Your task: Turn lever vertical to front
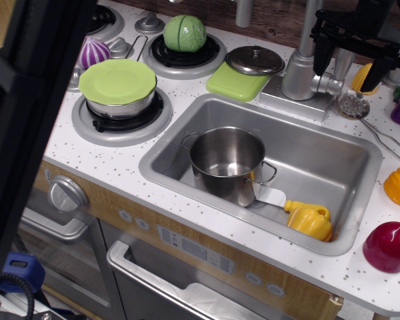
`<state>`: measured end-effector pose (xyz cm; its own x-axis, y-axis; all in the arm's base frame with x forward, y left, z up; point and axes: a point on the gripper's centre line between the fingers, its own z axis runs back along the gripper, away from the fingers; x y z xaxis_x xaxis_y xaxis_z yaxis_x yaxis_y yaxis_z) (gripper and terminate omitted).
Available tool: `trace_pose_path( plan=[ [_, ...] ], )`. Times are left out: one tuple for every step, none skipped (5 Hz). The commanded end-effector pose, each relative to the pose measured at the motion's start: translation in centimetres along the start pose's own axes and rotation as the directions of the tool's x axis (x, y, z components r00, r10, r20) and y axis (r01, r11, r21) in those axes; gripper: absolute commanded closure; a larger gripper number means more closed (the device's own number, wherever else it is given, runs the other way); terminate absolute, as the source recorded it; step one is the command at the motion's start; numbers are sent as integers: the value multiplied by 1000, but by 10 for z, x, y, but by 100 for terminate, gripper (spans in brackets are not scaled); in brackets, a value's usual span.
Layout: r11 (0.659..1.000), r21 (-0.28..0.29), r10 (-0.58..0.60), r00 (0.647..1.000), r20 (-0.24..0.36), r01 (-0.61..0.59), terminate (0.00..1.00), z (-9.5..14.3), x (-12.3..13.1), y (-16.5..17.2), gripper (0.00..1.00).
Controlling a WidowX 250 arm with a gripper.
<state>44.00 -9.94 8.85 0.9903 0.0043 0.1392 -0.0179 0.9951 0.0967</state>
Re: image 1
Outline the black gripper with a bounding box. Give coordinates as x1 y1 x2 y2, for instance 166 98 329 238
311 1 400 92

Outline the silver faucet lever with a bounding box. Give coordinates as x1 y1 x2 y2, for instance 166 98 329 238
311 48 355 96

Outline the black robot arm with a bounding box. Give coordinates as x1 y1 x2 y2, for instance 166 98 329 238
311 1 400 92

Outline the yellow corn toy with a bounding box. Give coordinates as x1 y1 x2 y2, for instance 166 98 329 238
351 63 379 95

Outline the metal slotted spoon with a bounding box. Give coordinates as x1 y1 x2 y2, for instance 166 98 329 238
335 90 400 159

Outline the silver faucet base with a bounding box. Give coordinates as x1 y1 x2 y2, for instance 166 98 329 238
259 0 333 122

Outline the steel pot lid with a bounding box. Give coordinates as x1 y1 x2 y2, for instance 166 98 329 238
226 45 285 76

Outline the stainless steel sink basin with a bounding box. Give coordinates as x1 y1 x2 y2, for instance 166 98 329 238
139 94 382 256

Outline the green cutting board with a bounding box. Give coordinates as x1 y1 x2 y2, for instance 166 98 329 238
206 62 271 102

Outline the stainless steel pot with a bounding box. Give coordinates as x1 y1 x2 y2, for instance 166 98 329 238
181 127 277 207

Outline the green cabbage toy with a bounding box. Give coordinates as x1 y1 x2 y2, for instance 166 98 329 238
163 15 207 53

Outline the yellow toy bell pepper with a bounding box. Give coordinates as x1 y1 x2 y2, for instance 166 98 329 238
287 207 333 242

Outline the rear stove burner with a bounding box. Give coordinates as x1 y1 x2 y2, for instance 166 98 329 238
142 34 227 80

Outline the stove burner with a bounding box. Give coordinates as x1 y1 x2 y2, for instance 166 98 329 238
86 5 124 42
71 89 173 147
142 34 227 80

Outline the red pepper toy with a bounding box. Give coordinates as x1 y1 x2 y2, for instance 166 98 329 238
363 221 400 273

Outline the silver stove knob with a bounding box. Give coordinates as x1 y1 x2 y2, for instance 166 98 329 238
67 67 84 93
107 37 134 59
135 13 165 35

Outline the silver stove knob middle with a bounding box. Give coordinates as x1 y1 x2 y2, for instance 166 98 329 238
107 37 134 59

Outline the green plate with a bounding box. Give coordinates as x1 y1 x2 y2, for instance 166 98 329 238
79 59 157 105

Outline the small steel pan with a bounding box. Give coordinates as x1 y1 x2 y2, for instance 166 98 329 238
85 34 156 120

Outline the far left stove burner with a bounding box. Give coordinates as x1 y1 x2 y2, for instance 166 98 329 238
86 5 124 42

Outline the front stove burner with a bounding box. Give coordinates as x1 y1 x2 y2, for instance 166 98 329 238
71 89 173 147

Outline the purple white onion toy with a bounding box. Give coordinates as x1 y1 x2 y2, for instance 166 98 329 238
77 36 111 69

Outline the silver stove knob left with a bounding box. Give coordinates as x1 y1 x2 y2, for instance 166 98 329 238
67 67 84 93

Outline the silver oven dial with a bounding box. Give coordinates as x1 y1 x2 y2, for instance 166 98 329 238
47 175 89 213

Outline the blue clamp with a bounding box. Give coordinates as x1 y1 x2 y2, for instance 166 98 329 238
0 251 45 293

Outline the silver back post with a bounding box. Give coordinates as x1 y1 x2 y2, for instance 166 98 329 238
235 0 254 28

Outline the white spatula yellow handle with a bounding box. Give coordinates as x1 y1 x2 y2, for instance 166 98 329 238
251 180 331 221

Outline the dishwasher door handle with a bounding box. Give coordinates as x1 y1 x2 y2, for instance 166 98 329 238
107 241 262 319

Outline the black camera stand post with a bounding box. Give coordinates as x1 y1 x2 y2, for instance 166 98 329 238
0 1 96 276

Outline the oven door handle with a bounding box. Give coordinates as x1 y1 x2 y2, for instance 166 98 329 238
21 208 89 245

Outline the black cable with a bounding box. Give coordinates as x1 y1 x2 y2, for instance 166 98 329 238
0 271 36 320

